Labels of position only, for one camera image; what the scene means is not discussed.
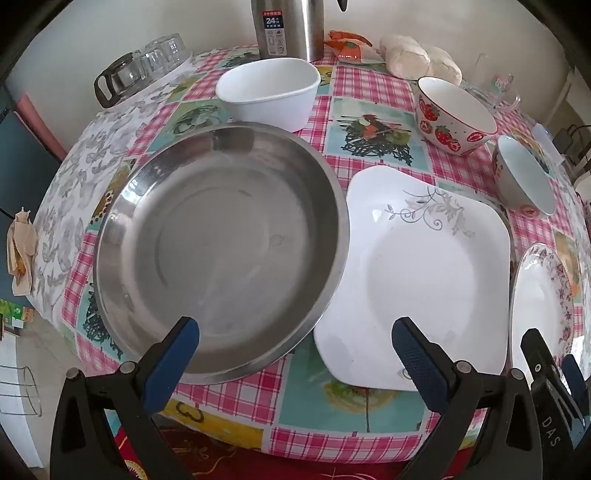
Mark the white square bowl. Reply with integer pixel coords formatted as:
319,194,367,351
215,58,321,132

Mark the stainless steel thermos jug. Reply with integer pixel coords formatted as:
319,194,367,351
250,0,349,62

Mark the round plate floral rim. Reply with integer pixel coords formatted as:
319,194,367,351
508,242,575,384

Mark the strawberry print bowl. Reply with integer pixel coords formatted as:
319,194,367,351
414,76,498,155

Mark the bag of white steamed buns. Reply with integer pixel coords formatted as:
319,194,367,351
379,34,462,86

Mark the light blue bowl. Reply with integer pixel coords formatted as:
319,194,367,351
492,135,558,217

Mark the glass teapot black handle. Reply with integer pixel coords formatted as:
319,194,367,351
95,52,148,109

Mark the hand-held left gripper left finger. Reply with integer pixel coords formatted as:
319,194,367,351
50,316,200,480

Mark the white square plate grey vine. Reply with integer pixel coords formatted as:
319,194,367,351
314,166,513,393

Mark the dark blue panel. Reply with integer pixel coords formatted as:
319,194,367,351
0,92,65,222

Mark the translucent plastic box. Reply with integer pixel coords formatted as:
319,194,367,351
531,122,566,162

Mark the wire rack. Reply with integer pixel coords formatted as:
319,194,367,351
0,364,42,416

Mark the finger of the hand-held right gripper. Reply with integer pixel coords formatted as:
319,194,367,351
520,329,570,409
561,354,591,416

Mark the pink board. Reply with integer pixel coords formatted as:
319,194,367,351
14,95,68,160

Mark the green carton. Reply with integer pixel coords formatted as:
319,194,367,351
0,299,35,340

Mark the orange snack packet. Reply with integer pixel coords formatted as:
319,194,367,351
323,30,384,63

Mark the black power adapter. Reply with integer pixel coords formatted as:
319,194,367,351
551,124,583,154

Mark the white tray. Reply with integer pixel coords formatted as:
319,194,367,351
108,51,195,104

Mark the clear glass pitcher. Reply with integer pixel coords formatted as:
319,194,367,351
462,53,522,112

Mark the red patterned cloth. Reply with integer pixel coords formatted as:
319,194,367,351
111,415,485,480

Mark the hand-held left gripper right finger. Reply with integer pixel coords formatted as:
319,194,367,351
392,316,543,480

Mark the pink checked printed tablecloth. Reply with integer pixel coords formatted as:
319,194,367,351
30,41,591,462

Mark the crumpled brown paper bag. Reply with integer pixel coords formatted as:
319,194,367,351
7,208,40,296

